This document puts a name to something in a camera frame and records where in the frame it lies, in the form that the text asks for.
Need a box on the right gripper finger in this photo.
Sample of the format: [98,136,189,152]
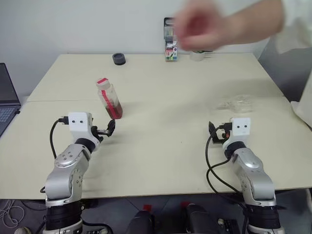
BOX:
[208,121,217,141]

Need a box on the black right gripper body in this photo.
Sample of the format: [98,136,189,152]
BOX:
[212,128,232,145]

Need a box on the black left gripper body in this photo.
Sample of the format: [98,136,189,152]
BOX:
[91,125,110,145]

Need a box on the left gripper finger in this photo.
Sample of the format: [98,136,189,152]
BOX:
[106,118,117,138]

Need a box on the red-filled plastic bottle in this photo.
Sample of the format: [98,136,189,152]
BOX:
[96,82,124,120]

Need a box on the clear glass cup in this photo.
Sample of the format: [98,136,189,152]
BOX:
[211,94,257,114]

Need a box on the white red bottle cap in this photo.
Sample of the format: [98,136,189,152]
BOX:
[96,77,111,90]

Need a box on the person bare hand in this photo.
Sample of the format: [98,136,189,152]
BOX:
[174,0,247,52]

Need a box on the white tape roll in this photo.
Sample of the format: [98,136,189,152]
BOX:
[190,50,206,62]

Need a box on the marker pen pack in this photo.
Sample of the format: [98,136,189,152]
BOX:
[163,17,179,62]

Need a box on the dark grey laptop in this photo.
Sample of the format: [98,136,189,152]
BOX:
[0,62,21,137]

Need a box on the person white coat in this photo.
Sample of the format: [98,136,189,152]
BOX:
[275,0,312,125]

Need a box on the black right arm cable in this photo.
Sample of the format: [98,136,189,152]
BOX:
[205,123,247,203]

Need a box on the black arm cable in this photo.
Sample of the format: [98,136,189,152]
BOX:
[205,123,247,203]
[49,117,70,159]

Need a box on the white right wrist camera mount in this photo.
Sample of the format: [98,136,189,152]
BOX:
[230,117,252,142]

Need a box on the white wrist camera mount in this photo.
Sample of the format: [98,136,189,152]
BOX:
[230,117,252,142]
[67,112,95,140]

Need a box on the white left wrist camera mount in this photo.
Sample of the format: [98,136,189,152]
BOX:
[67,112,95,140]

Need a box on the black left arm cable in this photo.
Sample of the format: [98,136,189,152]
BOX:
[49,117,70,159]

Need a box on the white floor cable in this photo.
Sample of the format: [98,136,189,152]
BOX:
[0,199,25,228]

